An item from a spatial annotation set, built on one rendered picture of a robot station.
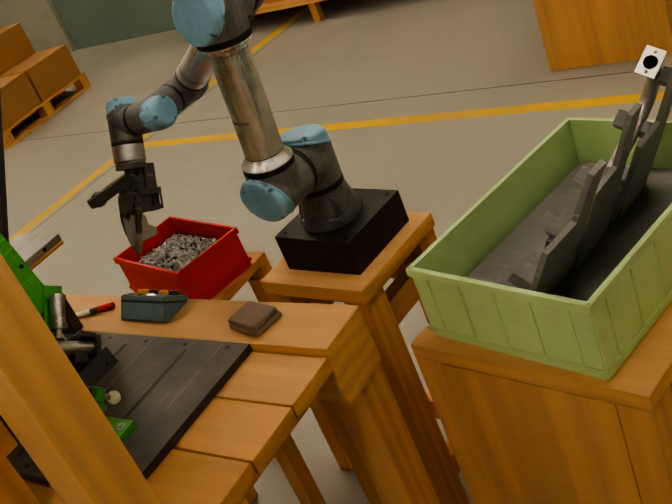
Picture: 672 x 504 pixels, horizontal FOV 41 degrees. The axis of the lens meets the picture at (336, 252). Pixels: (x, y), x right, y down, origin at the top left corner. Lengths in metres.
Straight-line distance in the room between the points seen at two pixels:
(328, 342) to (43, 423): 0.66
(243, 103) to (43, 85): 6.66
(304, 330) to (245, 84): 0.51
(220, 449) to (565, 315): 0.66
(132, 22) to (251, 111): 8.14
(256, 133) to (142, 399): 0.59
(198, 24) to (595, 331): 0.92
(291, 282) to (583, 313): 0.81
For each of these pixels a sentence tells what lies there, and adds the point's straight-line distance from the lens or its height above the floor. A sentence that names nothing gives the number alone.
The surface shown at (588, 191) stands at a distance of 1.57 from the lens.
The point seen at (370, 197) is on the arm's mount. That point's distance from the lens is 2.14.
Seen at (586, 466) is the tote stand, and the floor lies 0.56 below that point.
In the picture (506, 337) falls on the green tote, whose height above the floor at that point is 0.84.
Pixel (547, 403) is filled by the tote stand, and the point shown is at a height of 0.71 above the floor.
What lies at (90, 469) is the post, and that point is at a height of 1.13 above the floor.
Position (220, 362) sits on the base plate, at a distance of 1.86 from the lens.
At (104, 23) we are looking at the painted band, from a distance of 10.26.
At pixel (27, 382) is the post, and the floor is 1.30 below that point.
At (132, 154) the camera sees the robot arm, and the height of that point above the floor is 1.24.
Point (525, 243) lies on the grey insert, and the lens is 1.94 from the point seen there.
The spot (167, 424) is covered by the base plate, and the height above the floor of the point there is 0.90.
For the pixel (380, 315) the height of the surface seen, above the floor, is 0.76.
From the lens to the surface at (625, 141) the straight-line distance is 1.72.
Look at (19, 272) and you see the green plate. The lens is 2.03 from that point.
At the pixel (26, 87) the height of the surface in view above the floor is 0.32.
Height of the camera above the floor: 1.86
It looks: 28 degrees down
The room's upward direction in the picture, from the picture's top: 23 degrees counter-clockwise
